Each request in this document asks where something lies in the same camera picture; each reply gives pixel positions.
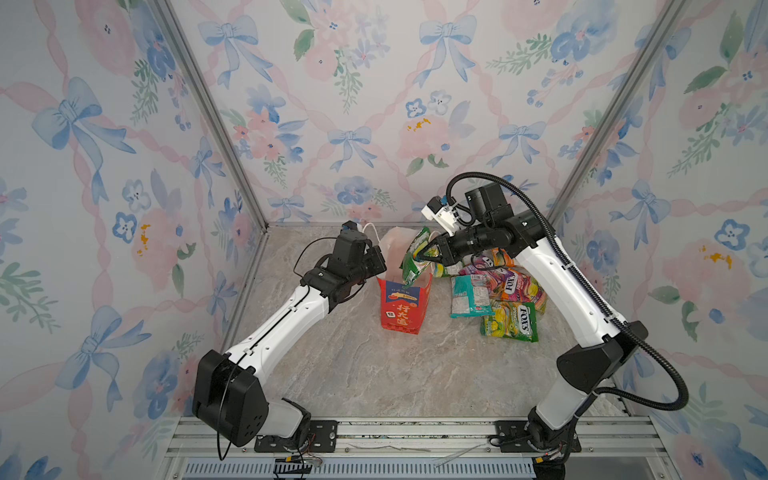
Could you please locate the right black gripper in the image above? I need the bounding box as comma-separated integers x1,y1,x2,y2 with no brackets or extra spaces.
415,227,491,271

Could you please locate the green snack pack front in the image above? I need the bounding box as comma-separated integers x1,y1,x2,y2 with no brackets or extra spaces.
401,227,431,287

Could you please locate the green snack pack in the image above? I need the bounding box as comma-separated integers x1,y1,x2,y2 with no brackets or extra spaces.
401,227,431,287
433,262,464,278

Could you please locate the red paper bag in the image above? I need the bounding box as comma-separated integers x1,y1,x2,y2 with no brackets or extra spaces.
362,223,433,335

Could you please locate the teal snack pack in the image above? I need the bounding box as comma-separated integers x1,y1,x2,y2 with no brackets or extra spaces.
450,274,492,318

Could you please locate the yellow green candy pack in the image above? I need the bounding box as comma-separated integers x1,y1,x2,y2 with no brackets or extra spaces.
480,300,539,343

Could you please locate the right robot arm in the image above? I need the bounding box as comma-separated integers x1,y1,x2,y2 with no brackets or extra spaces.
416,182,635,454

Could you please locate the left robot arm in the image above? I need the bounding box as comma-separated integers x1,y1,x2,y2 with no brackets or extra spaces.
192,221,386,452

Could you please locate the green snack pack back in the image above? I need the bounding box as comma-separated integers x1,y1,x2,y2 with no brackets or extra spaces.
433,262,464,278

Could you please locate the purple berries candy pack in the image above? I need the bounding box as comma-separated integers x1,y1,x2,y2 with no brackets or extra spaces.
459,255,498,275

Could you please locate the orange snack pack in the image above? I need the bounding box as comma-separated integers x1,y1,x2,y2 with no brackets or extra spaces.
488,248,516,268

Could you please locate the pink fruit candy pack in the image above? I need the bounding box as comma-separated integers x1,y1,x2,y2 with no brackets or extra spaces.
480,268,547,312

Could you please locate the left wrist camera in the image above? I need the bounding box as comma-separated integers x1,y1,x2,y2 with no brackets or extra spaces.
342,220,360,232

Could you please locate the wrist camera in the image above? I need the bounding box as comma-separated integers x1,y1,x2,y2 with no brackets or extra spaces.
342,220,360,232
421,196,473,236

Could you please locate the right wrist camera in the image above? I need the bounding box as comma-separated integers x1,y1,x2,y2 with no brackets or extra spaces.
421,196,473,236

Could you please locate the black corrugated cable conduit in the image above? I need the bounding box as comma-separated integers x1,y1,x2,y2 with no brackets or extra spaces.
445,172,690,413

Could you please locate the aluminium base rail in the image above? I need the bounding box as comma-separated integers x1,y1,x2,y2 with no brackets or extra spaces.
156,417,680,479

